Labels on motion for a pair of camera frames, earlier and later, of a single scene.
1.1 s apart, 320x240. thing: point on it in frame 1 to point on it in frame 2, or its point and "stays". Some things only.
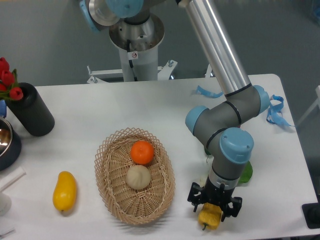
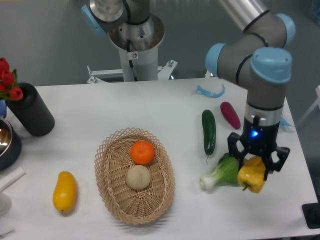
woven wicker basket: (112, 162) stays
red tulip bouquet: (9, 89) stays
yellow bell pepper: (209, 215) to (251, 174)
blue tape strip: (203, 91) stays
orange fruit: (142, 152) stays
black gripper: (210, 194) to (260, 140)
